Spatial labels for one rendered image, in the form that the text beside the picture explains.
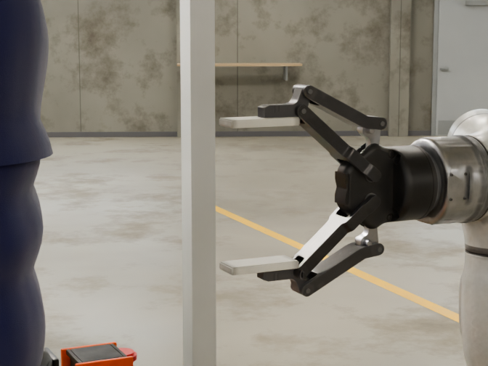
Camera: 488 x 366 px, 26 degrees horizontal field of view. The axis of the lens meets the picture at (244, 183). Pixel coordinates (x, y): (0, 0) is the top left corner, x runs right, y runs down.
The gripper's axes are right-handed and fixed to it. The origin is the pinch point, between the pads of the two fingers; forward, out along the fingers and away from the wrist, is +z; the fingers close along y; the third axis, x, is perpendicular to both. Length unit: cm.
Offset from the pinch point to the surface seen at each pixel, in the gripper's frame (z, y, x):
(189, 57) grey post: -137, -1, 345
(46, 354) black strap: 11.6, 21.3, 26.0
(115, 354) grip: -6, 32, 55
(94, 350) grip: -4, 32, 58
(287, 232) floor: -362, 158, 685
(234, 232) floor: -322, 158, 704
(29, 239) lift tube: 14.7, 6.5, 19.7
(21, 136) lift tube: 15.5, -4.4, 18.6
